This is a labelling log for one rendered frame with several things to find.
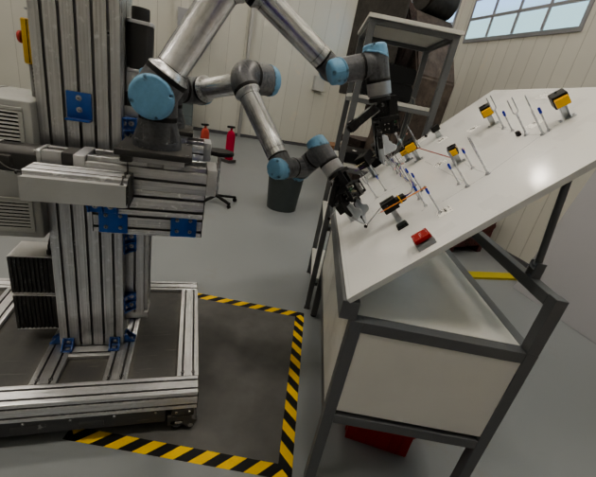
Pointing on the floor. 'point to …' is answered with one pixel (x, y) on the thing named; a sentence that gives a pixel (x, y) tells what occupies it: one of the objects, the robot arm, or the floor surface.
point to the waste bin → (283, 194)
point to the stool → (219, 171)
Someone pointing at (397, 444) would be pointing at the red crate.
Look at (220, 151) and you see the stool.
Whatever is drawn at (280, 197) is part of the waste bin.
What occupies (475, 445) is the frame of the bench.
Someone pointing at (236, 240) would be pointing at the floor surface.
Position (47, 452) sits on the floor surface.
